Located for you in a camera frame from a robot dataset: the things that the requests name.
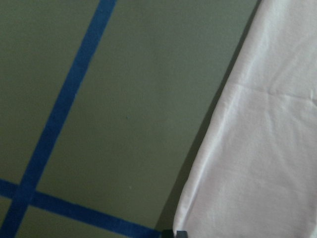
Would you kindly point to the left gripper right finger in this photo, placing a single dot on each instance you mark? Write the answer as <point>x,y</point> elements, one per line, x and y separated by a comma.
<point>181,234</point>

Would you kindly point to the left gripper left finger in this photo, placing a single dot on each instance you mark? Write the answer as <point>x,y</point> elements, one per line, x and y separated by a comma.
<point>167,234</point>

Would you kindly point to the pink Snoopy t-shirt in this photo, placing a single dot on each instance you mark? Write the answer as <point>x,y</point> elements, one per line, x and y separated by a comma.
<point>255,174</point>

